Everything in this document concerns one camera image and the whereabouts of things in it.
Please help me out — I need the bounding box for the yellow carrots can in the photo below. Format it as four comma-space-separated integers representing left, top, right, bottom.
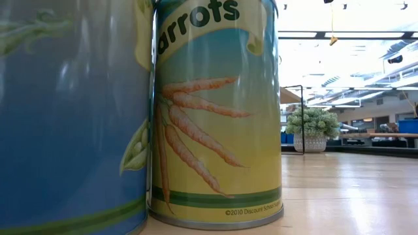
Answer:
148, 0, 284, 231

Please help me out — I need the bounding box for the blue peas can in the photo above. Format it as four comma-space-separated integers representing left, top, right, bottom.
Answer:
0, 0, 154, 235

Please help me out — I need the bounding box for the green plant in white pot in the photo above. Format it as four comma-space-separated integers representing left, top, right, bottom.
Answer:
285, 106, 341, 153

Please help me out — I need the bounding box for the black ceiling beam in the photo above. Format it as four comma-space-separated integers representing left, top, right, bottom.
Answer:
277, 31, 418, 40

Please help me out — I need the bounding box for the yellow hanging tag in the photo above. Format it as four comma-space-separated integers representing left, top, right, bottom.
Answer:
329, 0, 339, 46

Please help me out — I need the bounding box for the wooden table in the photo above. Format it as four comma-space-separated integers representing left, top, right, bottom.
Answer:
339, 132, 418, 148

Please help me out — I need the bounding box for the black frame wooden shelf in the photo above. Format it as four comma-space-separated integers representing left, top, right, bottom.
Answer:
280, 84, 306, 156

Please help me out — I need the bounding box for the black table edge rail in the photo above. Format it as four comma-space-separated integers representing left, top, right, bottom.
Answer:
280, 144, 418, 160

